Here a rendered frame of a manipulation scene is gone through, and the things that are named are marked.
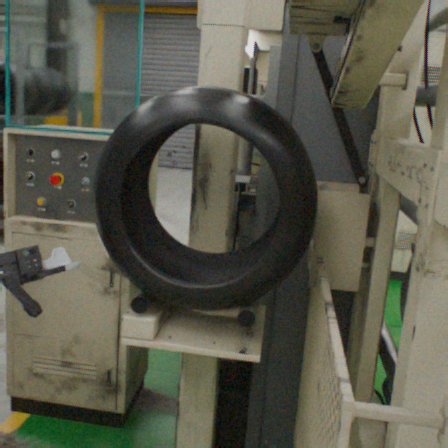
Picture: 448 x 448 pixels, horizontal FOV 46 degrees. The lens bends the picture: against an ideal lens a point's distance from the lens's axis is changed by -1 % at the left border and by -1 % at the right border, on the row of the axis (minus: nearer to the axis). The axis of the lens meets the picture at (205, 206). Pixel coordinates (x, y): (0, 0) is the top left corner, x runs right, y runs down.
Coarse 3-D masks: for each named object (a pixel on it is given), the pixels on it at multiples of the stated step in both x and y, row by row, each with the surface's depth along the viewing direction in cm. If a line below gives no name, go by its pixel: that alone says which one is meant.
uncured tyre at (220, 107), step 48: (192, 96) 127; (240, 96) 127; (144, 144) 157; (288, 144) 125; (96, 192) 135; (144, 192) 160; (288, 192) 126; (144, 240) 160; (288, 240) 128; (144, 288) 138; (192, 288) 133; (240, 288) 132
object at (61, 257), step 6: (60, 252) 129; (66, 252) 130; (54, 258) 128; (60, 258) 129; (66, 258) 129; (48, 264) 127; (54, 264) 128; (60, 264) 128; (66, 264) 129; (72, 264) 130; (78, 264) 132; (66, 270) 128
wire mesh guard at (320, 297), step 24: (312, 288) 170; (312, 312) 165; (312, 336) 157; (336, 336) 105; (312, 360) 149; (336, 360) 95; (312, 384) 141; (336, 384) 97; (312, 408) 134; (312, 432) 129
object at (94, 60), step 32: (32, 0) 205; (64, 0) 203; (96, 0) 201; (128, 0) 199; (32, 32) 207; (64, 32) 205; (96, 32) 203; (128, 32) 201; (32, 64) 209; (64, 64) 207; (96, 64) 205; (128, 64) 204; (32, 96) 212; (64, 96) 210; (96, 96) 208; (128, 96) 206; (32, 128) 214; (64, 128) 212; (96, 128) 210
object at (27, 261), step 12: (12, 252) 124; (24, 252) 125; (36, 252) 125; (0, 264) 122; (12, 264) 124; (24, 264) 123; (36, 264) 125; (0, 276) 122; (12, 276) 123; (24, 276) 124; (0, 288) 121
